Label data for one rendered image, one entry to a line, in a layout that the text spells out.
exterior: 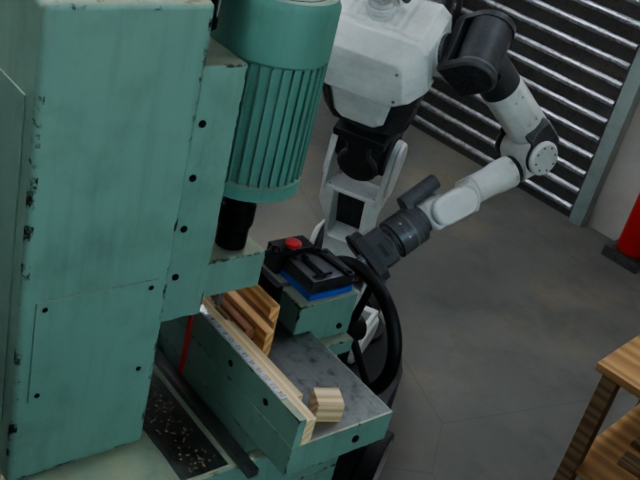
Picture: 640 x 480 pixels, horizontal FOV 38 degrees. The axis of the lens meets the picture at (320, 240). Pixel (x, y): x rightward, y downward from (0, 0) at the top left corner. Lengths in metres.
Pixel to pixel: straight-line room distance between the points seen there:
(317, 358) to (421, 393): 1.53
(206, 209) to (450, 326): 2.23
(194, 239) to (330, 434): 0.37
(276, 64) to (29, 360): 0.52
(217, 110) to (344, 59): 0.72
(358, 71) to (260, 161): 0.64
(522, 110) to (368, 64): 0.34
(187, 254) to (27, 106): 0.38
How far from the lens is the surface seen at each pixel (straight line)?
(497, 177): 2.08
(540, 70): 4.62
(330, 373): 1.60
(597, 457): 2.90
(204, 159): 1.33
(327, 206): 2.35
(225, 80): 1.28
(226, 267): 1.52
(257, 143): 1.36
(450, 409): 3.12
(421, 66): 1.94
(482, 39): 1.95
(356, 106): 2.07
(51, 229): 1.21
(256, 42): 1.31
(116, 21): 1.12
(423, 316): 3.51
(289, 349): 1.63
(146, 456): 1.53
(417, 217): 1.98
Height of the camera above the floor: 1.87
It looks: 29 degrees down
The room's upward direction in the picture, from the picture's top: 15 degrees clockwise
